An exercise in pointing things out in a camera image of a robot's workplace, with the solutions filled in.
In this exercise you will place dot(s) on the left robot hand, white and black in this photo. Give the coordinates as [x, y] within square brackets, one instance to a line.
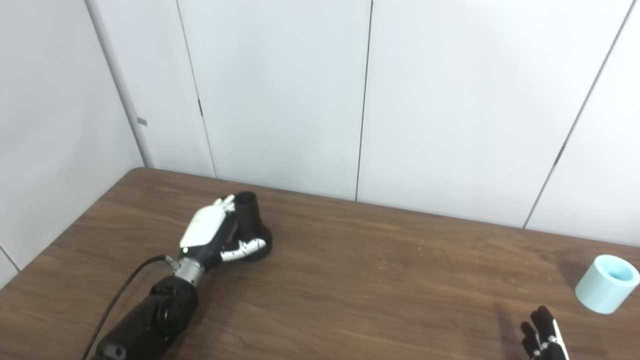
[205, 227]

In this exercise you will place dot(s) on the right robot hand, white and black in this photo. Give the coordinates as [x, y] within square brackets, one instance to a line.
[545, 340]

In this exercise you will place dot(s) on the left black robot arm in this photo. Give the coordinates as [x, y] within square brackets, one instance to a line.
[150, 315]

